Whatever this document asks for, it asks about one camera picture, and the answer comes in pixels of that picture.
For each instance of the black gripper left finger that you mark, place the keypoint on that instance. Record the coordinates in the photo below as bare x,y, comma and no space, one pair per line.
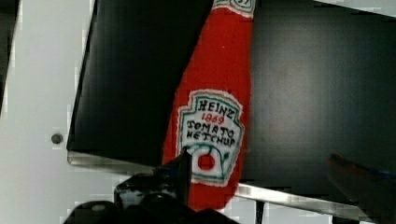
158,198

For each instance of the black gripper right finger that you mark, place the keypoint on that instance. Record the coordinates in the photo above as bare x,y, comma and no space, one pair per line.
372,191

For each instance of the red plush ketchup bottle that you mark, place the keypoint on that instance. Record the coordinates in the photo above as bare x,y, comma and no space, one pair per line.
210,114

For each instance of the black toaster oven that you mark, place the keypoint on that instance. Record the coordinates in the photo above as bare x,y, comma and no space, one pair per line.
323,82

